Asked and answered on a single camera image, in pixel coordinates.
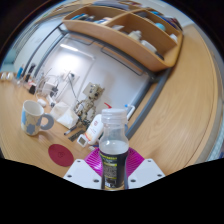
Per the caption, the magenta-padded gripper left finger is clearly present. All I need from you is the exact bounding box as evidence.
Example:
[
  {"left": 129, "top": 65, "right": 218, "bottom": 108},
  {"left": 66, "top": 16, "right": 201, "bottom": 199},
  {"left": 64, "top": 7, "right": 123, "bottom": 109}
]
[{"left": 63, "top": 148, "right": 103, "bottom": 190}]

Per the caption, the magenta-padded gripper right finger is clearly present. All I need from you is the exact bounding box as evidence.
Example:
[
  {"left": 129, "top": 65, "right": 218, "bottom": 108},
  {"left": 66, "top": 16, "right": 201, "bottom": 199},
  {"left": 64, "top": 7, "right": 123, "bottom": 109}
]
[{"left": 126, "top": 147, "right": 166, "bottom": 190}]

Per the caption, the clear bottle with black label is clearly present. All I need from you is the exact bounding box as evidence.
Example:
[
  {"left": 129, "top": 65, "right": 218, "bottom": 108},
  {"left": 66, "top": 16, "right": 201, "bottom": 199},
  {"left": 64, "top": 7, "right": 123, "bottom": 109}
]
[{"left": 98, "top": 108, "right": 130, "bottom": 191}]

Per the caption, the flat round red coaster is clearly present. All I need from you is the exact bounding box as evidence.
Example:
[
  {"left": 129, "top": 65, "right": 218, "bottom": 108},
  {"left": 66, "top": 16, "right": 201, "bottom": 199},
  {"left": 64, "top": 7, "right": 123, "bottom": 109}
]
[{"left": 47, "top": 143, "right": 75, "bottom": 168}]

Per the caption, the small white digital clock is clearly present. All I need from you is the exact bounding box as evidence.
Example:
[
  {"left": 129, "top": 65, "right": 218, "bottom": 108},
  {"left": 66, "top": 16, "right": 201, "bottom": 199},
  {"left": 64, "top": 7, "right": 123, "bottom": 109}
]
[{"left": 76, "top": 134, "right": 89, "bottom": 148}]

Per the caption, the white pump bottle red cap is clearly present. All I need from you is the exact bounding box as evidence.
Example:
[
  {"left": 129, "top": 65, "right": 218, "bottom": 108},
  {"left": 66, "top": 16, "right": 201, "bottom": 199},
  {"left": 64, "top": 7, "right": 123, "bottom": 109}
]
[{"left": 84, "top": 102, "right": 113, "bottom": 145}]

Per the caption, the white tissue pack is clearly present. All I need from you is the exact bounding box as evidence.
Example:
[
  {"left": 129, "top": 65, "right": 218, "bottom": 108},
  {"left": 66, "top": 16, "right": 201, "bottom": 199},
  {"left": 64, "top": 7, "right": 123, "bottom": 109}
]
[{"left": 49, "top": 101, "right": 80, "bottom": 129}]

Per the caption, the wooden wardrobe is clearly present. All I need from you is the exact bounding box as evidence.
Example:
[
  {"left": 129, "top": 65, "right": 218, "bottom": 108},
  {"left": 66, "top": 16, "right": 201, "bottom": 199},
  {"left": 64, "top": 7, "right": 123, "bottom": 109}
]
[{"left": 126, "top": 23, "right": 224, "bottom": 176}]

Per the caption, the wooden robot figurine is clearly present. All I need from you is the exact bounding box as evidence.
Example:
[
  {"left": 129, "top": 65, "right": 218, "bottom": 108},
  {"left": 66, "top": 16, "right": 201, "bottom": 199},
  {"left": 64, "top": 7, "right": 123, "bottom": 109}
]
[{"left": 74, "top": 82, "right": 105, "bottom": 129}]

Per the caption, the white mug with blue print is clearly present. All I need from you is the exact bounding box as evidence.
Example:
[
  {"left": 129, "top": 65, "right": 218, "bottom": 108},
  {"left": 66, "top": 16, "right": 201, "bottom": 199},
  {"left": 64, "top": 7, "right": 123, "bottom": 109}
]
[{"left": 20, "top": 99, "right": 55, "bottom": 136}]

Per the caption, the white power adapter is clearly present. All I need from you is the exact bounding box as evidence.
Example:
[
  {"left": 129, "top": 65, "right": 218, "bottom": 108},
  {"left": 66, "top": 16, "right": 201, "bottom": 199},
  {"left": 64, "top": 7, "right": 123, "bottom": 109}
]
[{"left": 43, "top": 81, "right": 56, "bottom": 98}]

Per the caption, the black upright device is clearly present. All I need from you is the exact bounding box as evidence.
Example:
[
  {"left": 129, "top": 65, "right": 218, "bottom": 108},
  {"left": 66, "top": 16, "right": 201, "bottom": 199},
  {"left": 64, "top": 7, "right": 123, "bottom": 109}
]
[{"left": 25, "top": 63, "right": 36, "bottom": 83}]

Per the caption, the small blue bottle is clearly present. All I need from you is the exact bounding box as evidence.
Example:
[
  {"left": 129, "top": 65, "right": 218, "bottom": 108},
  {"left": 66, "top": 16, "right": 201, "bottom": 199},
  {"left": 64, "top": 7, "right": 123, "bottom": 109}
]
[{"left": 16, "top": 64, "right": 25, "bottom": 81}]

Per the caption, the small cream round container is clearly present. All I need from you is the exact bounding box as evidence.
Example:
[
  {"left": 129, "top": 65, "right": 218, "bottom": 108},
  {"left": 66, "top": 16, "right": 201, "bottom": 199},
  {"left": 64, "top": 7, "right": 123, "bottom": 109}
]
[
  {"left": 0, "top": 71, "right": 9, "bottom": 83},
  {"left": 7, "top": 71, "right": 17, "bottom": 82}
]

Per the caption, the wooden shelf unit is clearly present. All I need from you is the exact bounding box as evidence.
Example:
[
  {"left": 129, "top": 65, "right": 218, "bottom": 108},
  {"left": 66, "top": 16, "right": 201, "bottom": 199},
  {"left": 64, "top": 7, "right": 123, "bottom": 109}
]
[{"left": 62, "top": 1, "right": 184, "bottom": 73}]

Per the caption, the white wall socket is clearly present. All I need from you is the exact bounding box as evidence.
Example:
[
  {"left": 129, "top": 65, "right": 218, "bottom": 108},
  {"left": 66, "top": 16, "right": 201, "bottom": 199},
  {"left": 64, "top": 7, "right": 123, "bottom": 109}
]
[{"left": 68, "top": 72, "right": 80, "bottom": 84}]

